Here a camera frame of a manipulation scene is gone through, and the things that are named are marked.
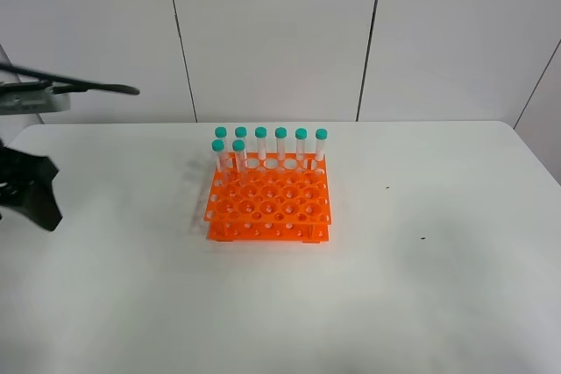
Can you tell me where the back row tube far right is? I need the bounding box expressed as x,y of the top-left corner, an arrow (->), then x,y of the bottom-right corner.
315,128 -> 328,162

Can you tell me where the clear test tube green cap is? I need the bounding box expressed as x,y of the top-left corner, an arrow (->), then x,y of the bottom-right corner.
232,138 -> 248,185

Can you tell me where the second row tube left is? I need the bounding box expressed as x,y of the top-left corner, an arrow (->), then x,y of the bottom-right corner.
211,138 -> 229,173

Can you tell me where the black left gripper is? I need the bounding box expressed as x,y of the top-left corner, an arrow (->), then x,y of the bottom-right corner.
1,142 -> 62,231

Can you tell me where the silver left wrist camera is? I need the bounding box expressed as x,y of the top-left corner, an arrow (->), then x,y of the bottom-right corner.
1,81 -> 70,116

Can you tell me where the orange test tube rack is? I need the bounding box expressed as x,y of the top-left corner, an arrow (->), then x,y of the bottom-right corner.
203,152 -> 332,243

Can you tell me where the back row tube far left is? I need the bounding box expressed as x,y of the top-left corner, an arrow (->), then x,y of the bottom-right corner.
214,126 -> 228,145

